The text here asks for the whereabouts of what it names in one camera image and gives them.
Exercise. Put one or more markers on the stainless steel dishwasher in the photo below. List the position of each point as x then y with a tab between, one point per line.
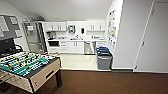
89	48

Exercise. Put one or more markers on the white drawer unit beside dishwasher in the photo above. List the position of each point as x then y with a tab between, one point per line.
100	43

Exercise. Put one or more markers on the white sink base cabinet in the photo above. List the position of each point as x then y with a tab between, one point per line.
75	47

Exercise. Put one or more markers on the chrome faucet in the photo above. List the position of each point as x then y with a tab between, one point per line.
77	36

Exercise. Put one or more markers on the blue lid recycling bin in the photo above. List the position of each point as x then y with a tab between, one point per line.
102	49

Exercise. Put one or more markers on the white drawer unit beside microwave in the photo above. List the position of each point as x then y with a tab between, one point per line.
62	46

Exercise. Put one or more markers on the grey trash bin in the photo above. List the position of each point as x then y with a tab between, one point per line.
104	61

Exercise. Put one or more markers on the black built-in microwave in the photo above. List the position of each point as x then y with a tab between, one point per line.
53	43

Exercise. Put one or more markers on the stainless steel refrigerator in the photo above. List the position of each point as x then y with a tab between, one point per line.
34	38

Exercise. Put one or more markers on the foosball table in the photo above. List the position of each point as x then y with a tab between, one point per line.
30	68

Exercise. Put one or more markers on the white door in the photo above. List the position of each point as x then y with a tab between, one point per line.
153	36

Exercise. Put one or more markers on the grey bulletin board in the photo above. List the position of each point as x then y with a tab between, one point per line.
9	26

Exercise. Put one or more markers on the large colourful wall poster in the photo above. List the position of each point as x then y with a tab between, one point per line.
111	30

